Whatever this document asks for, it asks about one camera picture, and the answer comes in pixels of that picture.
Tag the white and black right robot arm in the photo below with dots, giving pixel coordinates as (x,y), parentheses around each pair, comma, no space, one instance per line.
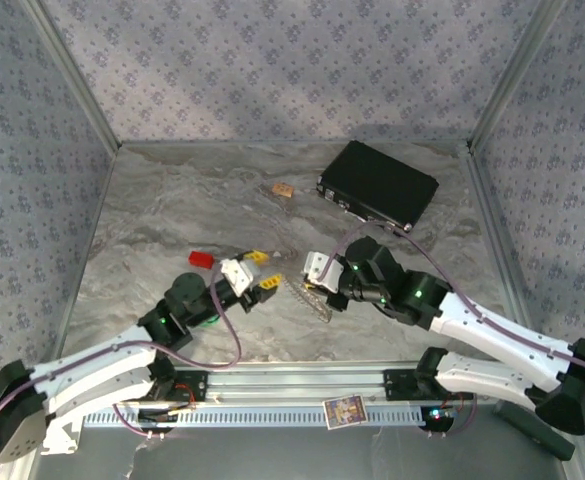
(497,340)

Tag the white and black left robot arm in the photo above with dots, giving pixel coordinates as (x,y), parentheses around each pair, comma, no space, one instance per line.
(97,370)

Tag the red toy brick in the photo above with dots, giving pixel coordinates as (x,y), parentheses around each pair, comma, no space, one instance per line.
(201,259)

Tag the small brown tag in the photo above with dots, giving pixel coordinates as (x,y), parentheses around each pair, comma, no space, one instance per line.
(283,190)

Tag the black case with metal latches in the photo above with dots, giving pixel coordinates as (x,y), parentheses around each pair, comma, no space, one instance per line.
(382,180)

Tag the printed marker card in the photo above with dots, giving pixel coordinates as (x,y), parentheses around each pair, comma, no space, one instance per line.
(345,411)

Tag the dark green bar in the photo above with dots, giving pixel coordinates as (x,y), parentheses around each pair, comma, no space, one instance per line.
(532,435)

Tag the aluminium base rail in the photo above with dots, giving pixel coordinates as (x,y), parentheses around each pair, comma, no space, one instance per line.
(297,382)

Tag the aluminium table side rail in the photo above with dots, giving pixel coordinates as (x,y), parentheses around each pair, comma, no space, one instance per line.
(76,280)
(502,250)

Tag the aluminium table back rail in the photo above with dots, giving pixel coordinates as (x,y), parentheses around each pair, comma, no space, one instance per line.
(222,143)

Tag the aluminium upright frame post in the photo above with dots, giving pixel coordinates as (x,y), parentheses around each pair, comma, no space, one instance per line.
(72,75)
(517,75)

